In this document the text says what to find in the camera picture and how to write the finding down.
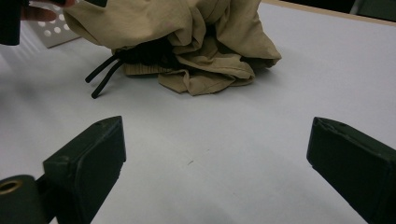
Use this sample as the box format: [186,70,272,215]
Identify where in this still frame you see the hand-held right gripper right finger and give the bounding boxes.
[306,117,396,224]

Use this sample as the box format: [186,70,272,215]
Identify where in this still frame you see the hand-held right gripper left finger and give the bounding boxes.
[42,115,127,224]

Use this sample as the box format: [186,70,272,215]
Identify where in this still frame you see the white perforated basket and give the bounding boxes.
[27,2,81,49]

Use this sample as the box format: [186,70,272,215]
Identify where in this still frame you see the tan pants with black drawstring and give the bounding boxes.
[62,0,283,100]

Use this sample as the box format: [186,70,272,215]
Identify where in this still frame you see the white table cover board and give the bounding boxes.
[0,3,396,224]

